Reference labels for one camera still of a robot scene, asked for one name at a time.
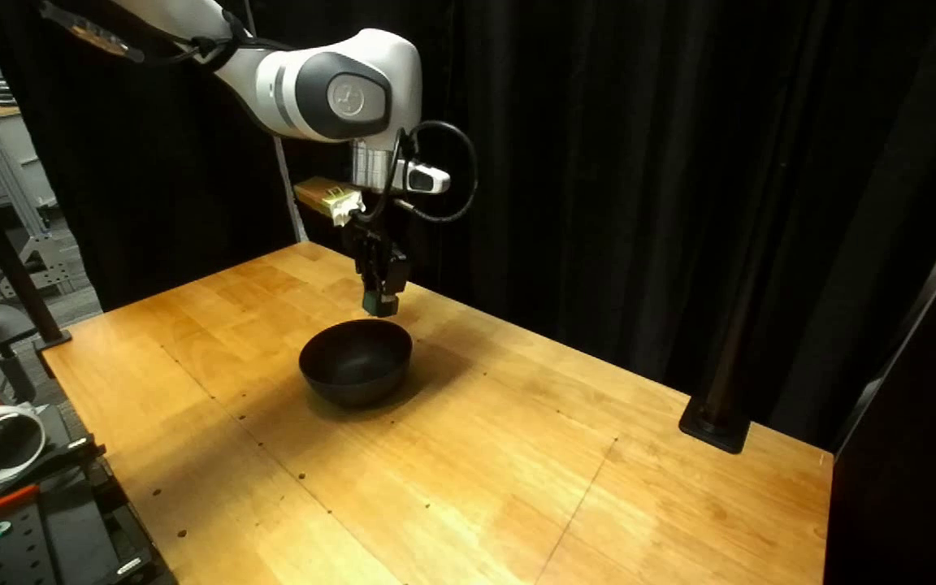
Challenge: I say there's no black curtain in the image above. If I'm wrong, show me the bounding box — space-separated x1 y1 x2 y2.
0 0 936 453

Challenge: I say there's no thin white pole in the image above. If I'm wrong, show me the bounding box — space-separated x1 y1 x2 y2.
270 135 313 247

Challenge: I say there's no black looped cable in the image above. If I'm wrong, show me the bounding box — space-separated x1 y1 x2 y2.
384 117 482 227

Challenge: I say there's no black perforated side table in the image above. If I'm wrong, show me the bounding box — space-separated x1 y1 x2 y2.
0 402 179 585

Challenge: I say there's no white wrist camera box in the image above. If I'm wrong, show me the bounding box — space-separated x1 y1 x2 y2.
397 160 455 200

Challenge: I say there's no orange handled tool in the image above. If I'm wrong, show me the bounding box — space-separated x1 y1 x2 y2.
0 481 44 517

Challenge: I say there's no black side panel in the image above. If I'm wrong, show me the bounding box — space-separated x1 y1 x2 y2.
823 174 936 585

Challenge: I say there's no black bowl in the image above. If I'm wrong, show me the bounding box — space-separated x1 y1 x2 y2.
294 315 416 412

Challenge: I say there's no black pole with base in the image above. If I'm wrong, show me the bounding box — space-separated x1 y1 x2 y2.
676 0 818 454

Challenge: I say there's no tan box on wrist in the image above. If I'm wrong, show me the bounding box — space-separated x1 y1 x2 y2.
293 177 368 227

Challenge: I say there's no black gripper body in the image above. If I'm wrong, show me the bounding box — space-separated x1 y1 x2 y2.
342 215 413 294

